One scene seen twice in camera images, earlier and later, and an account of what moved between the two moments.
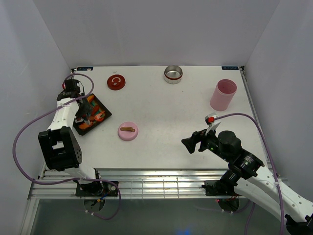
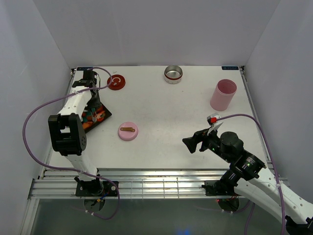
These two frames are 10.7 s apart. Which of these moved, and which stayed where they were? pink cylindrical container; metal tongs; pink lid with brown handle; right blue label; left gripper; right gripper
Moved: left gripper; metal tongs
Stayed: right gripper; right blue label; pink cylindrical container; pink lid with brown handle
